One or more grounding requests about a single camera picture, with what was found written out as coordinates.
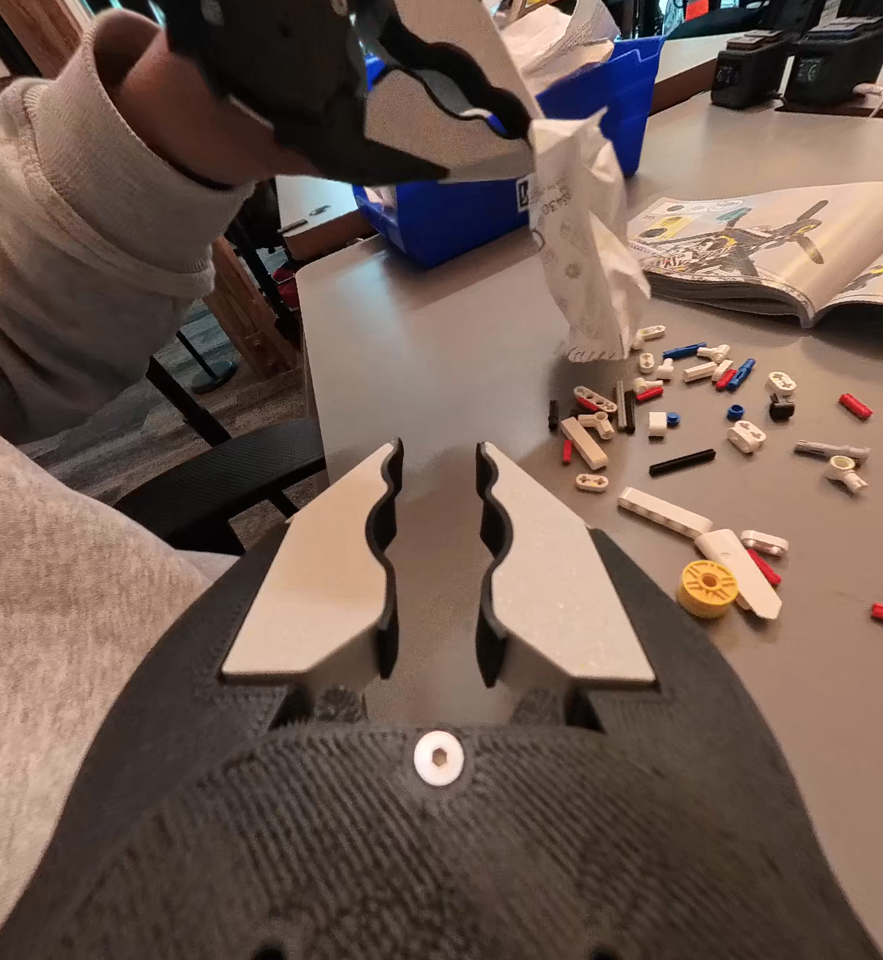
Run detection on black chair seat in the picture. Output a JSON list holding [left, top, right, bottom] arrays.
[[111, 417, 328, 556]]

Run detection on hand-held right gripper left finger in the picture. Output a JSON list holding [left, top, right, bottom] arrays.
[[220, 438, 405, 684]]

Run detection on black battery charger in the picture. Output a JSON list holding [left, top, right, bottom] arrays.
[[710, 30, 791, 110], [782, 18, 883, 106]]

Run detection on scattered small lego pieces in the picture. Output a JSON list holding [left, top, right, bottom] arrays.
[[546, 324, 883, 631]]

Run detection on printed white paper bag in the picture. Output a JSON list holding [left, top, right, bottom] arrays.
[[527, 106, 653, 363]]

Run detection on wooden partition panel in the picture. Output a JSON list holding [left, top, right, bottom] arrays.
[[0, 0, 302, 380]]

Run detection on lego instruction booklet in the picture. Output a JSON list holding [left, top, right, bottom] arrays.
[[625, 180, 883, 329]]

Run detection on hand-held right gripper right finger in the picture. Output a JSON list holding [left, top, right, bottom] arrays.
[[475, 441, 658, 691]]

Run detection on yellow lego wheel hub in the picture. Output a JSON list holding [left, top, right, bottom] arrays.
[[676, 560, 740, 620]]

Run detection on white curved lego panel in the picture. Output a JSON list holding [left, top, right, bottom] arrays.
[[694, 528, 784, 622]]

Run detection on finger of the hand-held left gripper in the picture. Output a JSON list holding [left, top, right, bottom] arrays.
[[365, 66, 544, 183], [381, 0, 546, 142]]

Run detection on paper blue bin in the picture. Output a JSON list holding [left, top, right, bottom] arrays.
[[353, 33, 668, 270]]

